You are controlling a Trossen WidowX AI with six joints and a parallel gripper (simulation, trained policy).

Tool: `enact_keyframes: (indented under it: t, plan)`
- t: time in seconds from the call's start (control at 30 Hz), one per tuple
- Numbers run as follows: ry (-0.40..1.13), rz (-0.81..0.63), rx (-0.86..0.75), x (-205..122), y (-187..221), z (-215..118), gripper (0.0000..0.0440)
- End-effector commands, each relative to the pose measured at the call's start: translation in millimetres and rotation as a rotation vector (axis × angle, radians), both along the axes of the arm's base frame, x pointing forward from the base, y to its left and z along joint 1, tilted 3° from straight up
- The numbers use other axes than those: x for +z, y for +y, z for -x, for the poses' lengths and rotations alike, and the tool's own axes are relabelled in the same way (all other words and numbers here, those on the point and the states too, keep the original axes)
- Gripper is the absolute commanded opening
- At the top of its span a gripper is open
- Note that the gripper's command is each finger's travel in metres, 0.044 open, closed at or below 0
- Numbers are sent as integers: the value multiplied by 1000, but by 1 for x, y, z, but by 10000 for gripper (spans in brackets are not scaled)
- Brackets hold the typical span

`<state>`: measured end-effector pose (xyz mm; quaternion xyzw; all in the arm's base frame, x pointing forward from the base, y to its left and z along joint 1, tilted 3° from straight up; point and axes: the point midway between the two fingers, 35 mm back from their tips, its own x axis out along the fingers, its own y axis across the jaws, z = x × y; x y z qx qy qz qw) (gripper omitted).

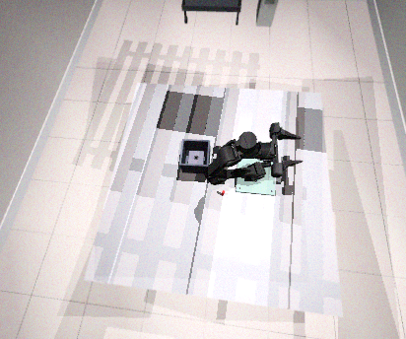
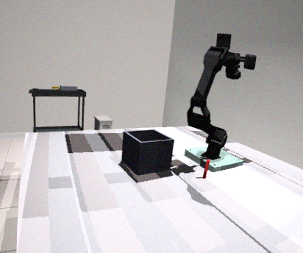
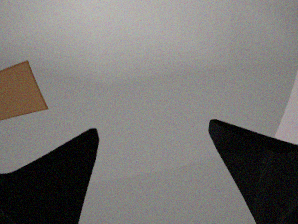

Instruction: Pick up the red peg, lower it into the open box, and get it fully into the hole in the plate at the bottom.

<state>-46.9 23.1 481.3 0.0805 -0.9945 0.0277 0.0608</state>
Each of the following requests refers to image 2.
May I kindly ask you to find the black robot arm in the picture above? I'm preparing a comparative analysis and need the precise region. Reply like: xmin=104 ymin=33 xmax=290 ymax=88
xmin=188 ymin=34 xmax=241 ymax=160

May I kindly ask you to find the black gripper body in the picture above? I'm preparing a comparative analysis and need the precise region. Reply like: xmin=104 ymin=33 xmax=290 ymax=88
xmin=228 ymin=53 xmax=257 ymax=70

